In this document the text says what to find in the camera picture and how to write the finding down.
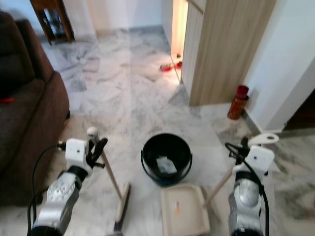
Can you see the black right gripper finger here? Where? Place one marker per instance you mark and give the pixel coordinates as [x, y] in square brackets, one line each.
[230, 156]
[235, 145]

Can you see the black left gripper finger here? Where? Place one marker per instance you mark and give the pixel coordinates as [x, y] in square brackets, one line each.
[101, 145]
[92, 147]

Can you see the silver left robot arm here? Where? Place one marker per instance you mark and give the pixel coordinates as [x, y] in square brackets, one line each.
[61, 196]

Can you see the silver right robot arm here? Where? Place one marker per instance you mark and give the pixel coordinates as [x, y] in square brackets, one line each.
[243, 201]

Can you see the black plastic bucket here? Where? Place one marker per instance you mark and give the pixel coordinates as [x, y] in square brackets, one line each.
[152, 145]

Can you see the crumpled clear plastic wrapper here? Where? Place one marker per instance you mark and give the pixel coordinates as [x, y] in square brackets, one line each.
[166, 165]

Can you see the dark brown sofa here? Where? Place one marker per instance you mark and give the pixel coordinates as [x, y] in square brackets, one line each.
[29, 123]

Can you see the dark wooden door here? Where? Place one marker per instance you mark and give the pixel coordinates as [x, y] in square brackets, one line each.
[300, 115]

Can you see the light wood cabinet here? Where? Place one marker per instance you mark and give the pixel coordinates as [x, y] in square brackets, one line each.
[221, 54]

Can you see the wooden side table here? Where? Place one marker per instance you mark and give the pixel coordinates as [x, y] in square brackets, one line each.
[64, 22]

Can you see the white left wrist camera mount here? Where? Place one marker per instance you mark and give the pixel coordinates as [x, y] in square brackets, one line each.
[76, 151]

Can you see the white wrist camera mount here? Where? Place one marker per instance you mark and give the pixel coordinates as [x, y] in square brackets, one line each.
[76, 151]
[260, 157]

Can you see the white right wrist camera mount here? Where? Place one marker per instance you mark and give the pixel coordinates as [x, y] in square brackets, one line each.
[260, 157]

